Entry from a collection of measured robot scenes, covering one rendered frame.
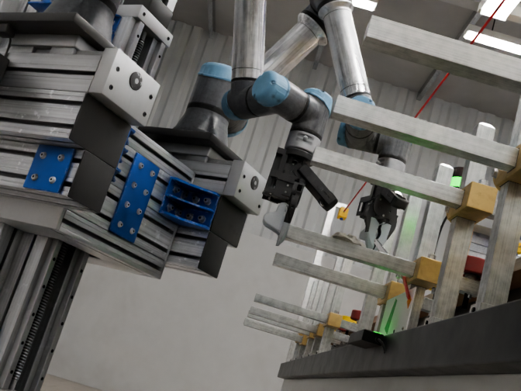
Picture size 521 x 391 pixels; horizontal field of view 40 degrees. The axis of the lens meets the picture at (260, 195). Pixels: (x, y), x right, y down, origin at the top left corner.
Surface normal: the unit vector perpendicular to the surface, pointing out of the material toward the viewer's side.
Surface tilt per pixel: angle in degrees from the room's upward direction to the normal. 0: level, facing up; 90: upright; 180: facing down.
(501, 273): 90
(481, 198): 90
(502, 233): 90
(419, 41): 90
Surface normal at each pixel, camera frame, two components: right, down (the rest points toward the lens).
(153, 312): 0.06, -0.25
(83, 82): -0.43, -0.36
